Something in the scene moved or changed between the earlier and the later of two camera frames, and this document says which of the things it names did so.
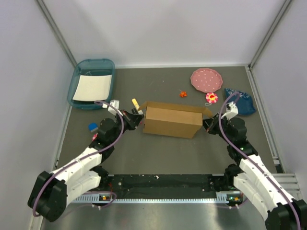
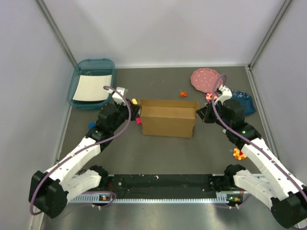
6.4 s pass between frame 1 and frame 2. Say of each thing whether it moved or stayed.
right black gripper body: moved
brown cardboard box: stayed
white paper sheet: stayed
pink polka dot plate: stayed
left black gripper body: moved
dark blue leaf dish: stayed
